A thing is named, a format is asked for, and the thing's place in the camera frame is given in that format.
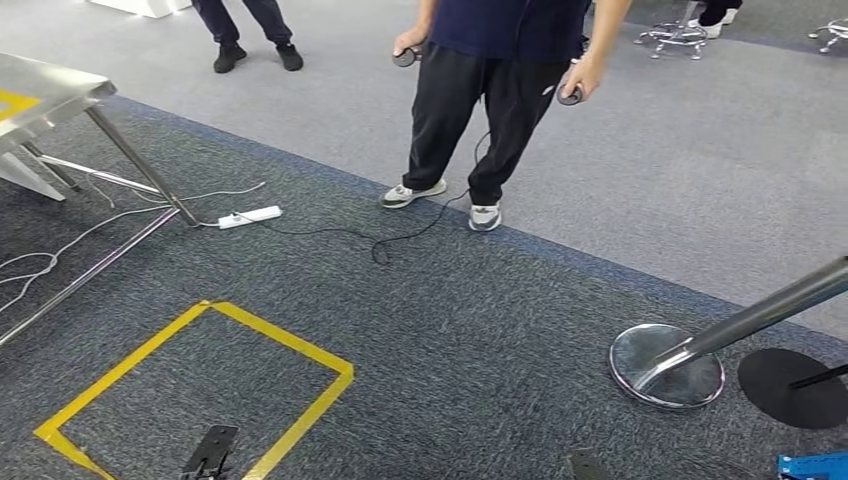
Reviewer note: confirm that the steel workbench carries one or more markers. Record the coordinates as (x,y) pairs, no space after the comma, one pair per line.
(40,86)

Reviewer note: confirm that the blue metal shelf rack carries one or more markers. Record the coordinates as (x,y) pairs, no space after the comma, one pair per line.
(815,467)

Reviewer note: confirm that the person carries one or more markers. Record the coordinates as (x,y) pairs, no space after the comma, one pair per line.
(477,99)
(712,13)
(225,56)

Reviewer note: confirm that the white power strip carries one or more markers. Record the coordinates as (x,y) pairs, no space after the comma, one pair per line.
(250,217)

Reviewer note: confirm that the black handheld controller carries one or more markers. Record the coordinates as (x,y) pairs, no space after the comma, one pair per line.
(570,96)
(405,58)

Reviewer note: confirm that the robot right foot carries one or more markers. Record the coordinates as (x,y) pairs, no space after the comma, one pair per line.
(588,467)

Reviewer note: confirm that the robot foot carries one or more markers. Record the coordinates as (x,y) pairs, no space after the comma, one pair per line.
(588,467)
(210,450)

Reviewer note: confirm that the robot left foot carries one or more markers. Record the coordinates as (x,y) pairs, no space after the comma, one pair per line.
(210,450)

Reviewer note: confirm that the chrome stool base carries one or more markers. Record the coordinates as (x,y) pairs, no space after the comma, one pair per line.
(831,30)
(672,36)

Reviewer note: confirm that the black pole stand round base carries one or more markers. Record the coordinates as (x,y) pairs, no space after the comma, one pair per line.
(788,391)

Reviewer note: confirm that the large yellow tape rectangle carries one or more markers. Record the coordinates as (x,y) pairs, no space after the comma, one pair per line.
(16,102)

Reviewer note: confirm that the chrome stanchion post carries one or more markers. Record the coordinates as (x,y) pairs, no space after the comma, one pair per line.
(666,368)

